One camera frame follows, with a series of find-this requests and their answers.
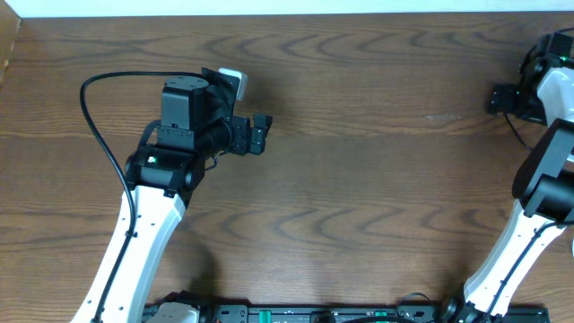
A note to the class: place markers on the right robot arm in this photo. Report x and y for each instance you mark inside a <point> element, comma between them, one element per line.
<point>542,188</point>

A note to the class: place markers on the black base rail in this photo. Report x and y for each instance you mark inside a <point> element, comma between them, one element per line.
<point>350,314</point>

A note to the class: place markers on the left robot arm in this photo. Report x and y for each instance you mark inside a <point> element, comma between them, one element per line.
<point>197,124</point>

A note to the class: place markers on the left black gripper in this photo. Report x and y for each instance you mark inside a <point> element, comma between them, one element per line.
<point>240,135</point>

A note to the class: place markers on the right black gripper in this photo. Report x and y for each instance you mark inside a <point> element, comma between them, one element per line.
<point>502,100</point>

